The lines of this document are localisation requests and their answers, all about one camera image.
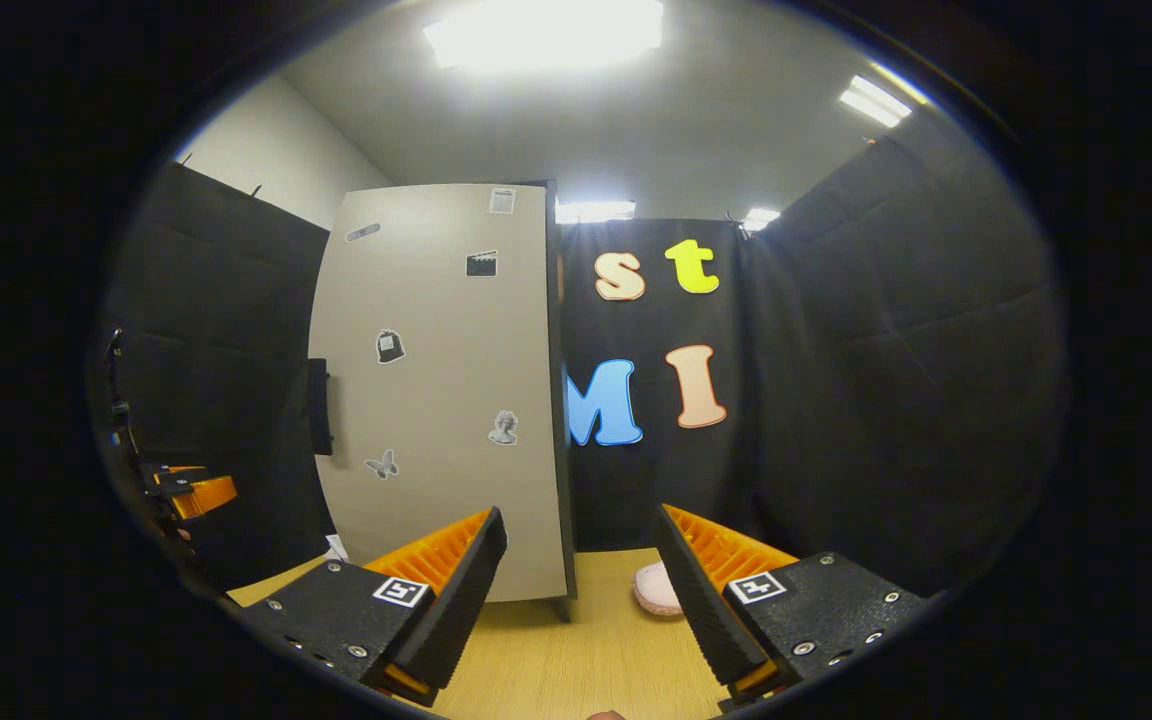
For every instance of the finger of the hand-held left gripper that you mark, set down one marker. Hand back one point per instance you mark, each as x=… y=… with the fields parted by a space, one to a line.
x=206 y=495
x=176 y=470

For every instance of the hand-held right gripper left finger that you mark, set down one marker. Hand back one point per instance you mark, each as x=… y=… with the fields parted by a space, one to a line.
x=456 y=610

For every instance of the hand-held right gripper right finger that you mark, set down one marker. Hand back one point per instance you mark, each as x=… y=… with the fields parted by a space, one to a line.
x=701 y=610

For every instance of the dark grey cabinet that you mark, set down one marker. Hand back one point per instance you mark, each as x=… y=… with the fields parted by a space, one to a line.
x=569 y=570

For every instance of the pink and white book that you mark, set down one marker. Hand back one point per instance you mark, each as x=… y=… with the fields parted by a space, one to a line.
x=337 y=548

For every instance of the black backdrop cloth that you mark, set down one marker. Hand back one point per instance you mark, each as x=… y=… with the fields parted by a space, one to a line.
x=886 y=400

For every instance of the large ceiling light panel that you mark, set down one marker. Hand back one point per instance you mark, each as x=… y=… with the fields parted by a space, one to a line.
x=546 y=35

